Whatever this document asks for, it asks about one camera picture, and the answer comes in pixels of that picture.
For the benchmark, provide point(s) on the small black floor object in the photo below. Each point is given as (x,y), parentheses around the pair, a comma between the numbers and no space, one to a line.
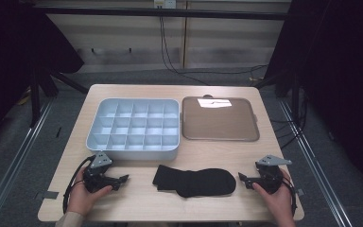
(58,131)

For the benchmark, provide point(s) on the white power outlet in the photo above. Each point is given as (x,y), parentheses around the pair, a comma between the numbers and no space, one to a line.
(165,3)

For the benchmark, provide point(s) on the black curtain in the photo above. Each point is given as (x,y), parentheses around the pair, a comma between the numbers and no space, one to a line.
(9,47)
(343,78)

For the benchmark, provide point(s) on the person's left hand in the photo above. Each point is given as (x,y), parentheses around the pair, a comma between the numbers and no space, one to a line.
(80,198)

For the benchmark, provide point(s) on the black sock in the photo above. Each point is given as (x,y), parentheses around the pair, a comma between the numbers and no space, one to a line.
(198,183)

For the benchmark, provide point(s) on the grey tape piece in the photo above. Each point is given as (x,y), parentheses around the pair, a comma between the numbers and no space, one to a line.
(47,195)
(300,192)

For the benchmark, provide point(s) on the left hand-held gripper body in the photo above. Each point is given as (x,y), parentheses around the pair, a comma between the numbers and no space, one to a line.
(97,176)

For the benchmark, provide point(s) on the person's right hand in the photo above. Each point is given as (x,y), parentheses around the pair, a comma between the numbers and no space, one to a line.
(279,203)

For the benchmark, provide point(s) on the metal floor rail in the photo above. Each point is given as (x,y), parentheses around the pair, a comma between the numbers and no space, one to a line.
(315,164)
(15,160)

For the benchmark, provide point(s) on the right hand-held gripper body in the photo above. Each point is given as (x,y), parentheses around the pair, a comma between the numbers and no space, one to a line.
(271,179)

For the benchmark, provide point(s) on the black horizontal beam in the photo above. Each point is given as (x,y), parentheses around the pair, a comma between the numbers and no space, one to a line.
(170,13)

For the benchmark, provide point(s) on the light blue divided storage box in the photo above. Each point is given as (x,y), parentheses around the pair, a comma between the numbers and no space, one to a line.
(135,126)

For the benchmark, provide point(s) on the brown tray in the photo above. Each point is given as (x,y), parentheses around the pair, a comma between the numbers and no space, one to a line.
(220,123)

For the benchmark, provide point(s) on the black metal stand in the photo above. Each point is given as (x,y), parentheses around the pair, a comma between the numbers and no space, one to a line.
(38,91)
(283,85)

